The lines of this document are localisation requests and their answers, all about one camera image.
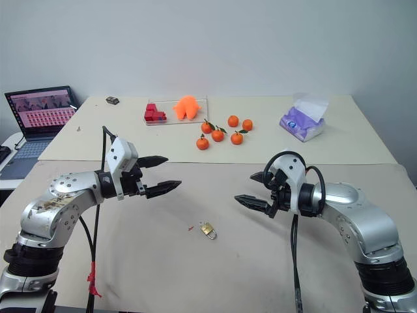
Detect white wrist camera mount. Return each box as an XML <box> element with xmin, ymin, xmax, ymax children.
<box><xmin>269</xmin><ymin>152</ymin><xmax>308</xmax><ymax>216</ymax></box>
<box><xmin>104</xmin><ymin>136</ymin><xmax>139</xmax><ymax>201</ymax></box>

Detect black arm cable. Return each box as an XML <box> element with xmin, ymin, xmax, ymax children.
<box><xmin>78</xmin><ymin>125</ymin><xmax>120</xmax><ymax>313</ymax></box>
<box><xmin>263</xmin><ymin>151</ymin><xmax>327</xmax><ymax>313</ymax></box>

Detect purple tissue pack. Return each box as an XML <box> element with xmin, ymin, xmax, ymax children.
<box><xmin>278</xmin><ymin>91</ymin><xmax>330</xmax><ymax>143</ymax></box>

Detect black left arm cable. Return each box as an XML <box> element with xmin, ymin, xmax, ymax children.
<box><xmin>78</xmin><ymin>125</ymin><xmax>120</xmax><ymax>313</ymax></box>

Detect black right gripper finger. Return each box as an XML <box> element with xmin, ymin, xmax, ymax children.
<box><xmin>249</xmin><ymin>171</ymin><xmax>271</xmax><ymax>188</ymax></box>
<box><xmin>234</xmin><ymin>194</ymin><xmax>271</xmax><ymax>213</ymax></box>

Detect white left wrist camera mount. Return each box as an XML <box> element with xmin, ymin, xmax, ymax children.
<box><xmin>104</xmin><ymin>136</ymin><xmax>139</xmax><ymax>201</ymax></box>

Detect red tape strip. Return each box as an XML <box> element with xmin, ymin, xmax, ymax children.
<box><xmin>86</xmin><ymin>261</ymin><xmax>102</xmax><ymax>299</ymax></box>

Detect clear acrylic tray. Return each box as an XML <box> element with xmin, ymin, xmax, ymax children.
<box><xmin>143</xmin><ymin>95</ymin><xmax>209</xmax><ymax>126</ymax></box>

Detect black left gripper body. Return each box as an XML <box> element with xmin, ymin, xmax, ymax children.
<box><xmin>121</xmin><ymin>159</ymin><xmax>148</xmax><ymax>198</ymax></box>

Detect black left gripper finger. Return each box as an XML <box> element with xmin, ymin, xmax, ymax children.
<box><xmin>145</xmin><ymin>179</ymin><xmax>183</xmax><ymax>200</ymax></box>
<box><xmin>136</xmin><ymin>155</ymin><xmax>169</xmax><ymax>170</ymax></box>

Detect orange plush toy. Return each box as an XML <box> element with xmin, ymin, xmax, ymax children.
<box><xmin>172</xmin><ymin>95</ymin><xmax>201</xmax><ymax>122</ymax></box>

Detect beige table sheet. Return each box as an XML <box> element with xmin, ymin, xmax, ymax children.
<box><xmin>38</xmin><ymin>95</ymin><xmax>409</xmax><ymax>166</ymax></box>
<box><xmin>0</xmin><ymin>160</ymin><xmax>417</xmax><ymax>313</ymax></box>

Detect open laptop with pink screen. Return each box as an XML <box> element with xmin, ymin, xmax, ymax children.
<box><xmin>0</xmin><ymin>85</ymin><xmax>81</xmax><ymax>181</ymax></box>

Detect red building blocks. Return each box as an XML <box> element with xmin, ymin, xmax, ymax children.
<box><xmin>143</xmin><ymin>102</ymin><xmax>168</xmax><ymax>123</ymax></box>

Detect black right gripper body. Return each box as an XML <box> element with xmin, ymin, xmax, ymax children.
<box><xmin>264</xmin><ymin>169</ymin><xmax>294</xmax><ymax>219</ymax></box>

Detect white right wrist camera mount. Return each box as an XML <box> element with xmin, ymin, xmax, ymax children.
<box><xmin>269</xmin><ymin>152</ymin><xmax>308</xmax><ymax>216</ymax></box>

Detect small brass padlock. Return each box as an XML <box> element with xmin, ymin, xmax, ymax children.
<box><xmin>199</xmin><ymin>221</ymin><xmax>219</xmax><ymax>241</ymax></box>

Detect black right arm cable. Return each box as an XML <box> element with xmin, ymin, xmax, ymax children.
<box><xmin>263</xmin><ymin>151</ymin><xmax>327</xmax><ymax>313</ymax></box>

